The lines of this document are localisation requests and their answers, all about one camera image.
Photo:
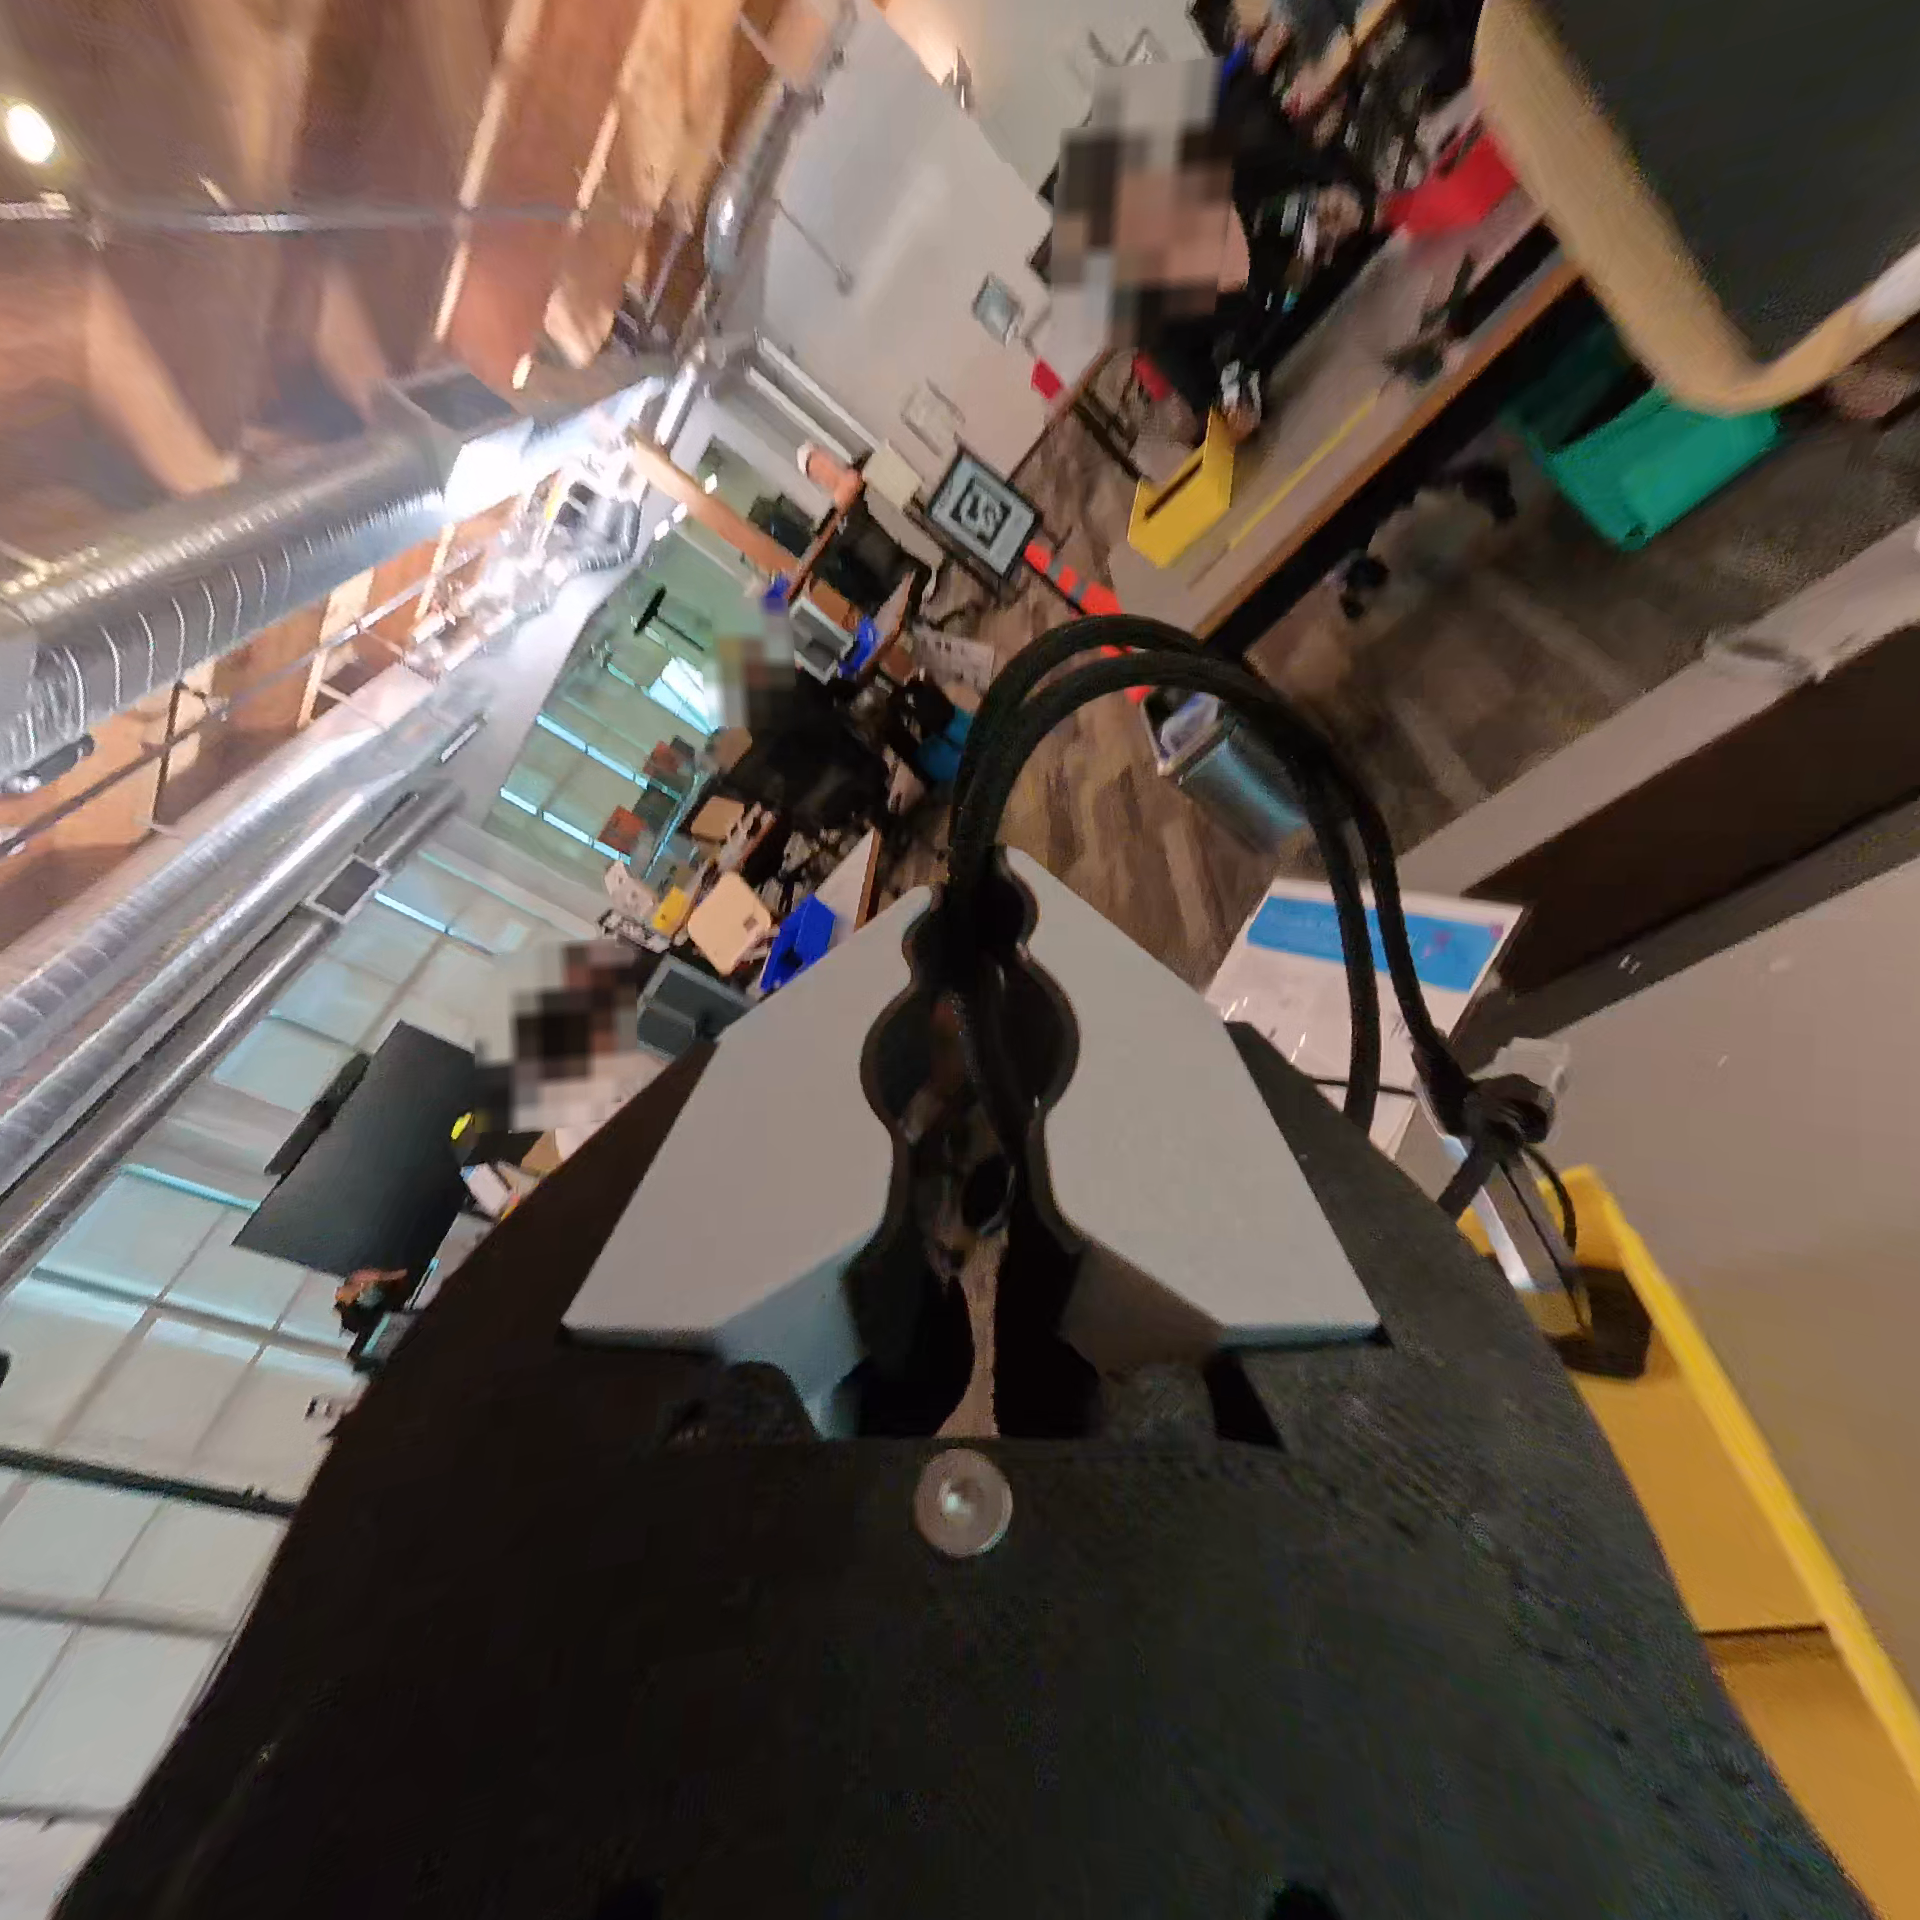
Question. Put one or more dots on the silver metal trash can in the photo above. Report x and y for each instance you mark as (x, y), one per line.
(1229, 773)

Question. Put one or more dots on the dark flat desk panel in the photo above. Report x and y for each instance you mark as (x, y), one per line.
(1726, 812)

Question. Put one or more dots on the small black white marker sign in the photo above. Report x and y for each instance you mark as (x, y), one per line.
(981, 511)

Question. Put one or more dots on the small blue plastic bin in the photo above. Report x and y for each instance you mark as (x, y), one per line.
(792, 938)

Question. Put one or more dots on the green plastic bin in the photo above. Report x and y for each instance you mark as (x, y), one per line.
(1651, 458)

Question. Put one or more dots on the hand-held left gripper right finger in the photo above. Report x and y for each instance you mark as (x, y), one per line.
(1199, 1186)

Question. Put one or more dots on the red plastic bin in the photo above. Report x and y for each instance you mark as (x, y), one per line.
(1446, 188)

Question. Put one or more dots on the yellow plastic bin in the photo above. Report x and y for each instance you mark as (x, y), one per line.
(1726, 1470)
(1185, 488)

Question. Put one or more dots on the black monitor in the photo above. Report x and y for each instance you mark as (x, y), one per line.
(359, 1155)

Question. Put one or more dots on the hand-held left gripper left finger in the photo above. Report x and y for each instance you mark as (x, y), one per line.
(736, 1186)

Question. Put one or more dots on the white paper sheet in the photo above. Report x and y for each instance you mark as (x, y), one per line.
(1350, 931)

